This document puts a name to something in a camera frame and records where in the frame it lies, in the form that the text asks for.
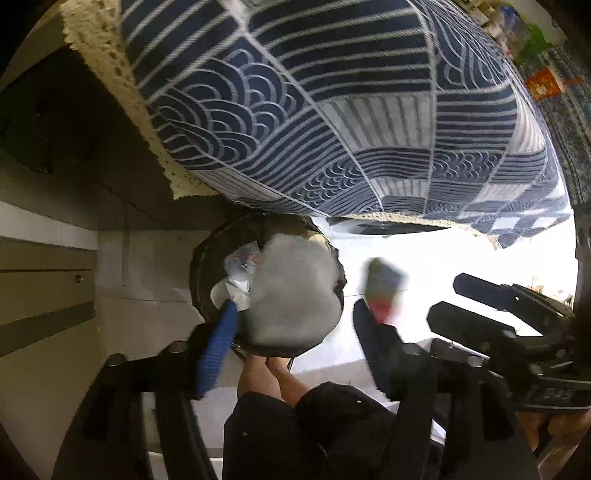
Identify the red green snack packet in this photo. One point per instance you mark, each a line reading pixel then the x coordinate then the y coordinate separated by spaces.
pixel 383 286

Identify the black mesh waste bin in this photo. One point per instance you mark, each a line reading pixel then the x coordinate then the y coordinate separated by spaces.
pixel 201 277

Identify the blue striped patterned cloth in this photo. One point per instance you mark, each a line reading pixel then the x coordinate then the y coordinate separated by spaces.
pixel 572 138

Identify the white towel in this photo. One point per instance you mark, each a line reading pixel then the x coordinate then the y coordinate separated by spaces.
pixel 291 290

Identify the crushed clear plastic bottle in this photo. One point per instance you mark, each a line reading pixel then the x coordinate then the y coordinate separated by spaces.
pixel 242 265

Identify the blue patterned tablecloth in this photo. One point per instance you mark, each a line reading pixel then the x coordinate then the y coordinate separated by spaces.
pixel 323 115

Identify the red paper cup with straw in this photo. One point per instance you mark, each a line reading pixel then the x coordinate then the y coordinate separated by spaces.
pixel 545 84

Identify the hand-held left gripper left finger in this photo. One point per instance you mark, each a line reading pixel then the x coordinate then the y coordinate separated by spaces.
pixel 217 341

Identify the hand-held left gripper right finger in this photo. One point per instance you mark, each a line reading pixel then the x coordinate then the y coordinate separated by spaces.
pixel 369 341

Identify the white blue plastic bag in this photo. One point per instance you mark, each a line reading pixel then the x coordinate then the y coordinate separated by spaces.
pixel 508 21

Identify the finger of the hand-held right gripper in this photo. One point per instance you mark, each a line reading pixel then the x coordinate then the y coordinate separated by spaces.
pixel 489 288
pixel 466 321

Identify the person's right hand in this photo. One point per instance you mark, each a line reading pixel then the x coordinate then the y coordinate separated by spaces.
pixel 535 429

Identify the green plastic bag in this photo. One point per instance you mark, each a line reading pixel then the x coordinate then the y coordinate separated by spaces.
pixel 538 44

